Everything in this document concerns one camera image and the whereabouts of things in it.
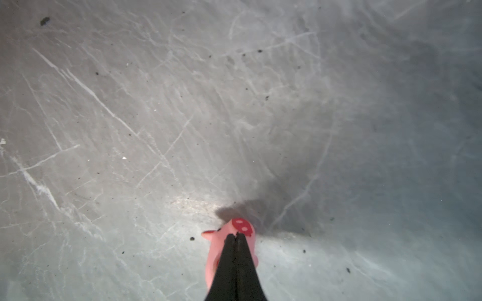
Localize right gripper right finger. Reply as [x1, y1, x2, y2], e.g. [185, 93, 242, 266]
[235, 233, 267, 301]

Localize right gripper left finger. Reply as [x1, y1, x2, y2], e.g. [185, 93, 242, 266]
[205, 234, 237, 301]

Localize pink pig toy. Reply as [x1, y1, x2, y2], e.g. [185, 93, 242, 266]
[202, 218, 259, 290]

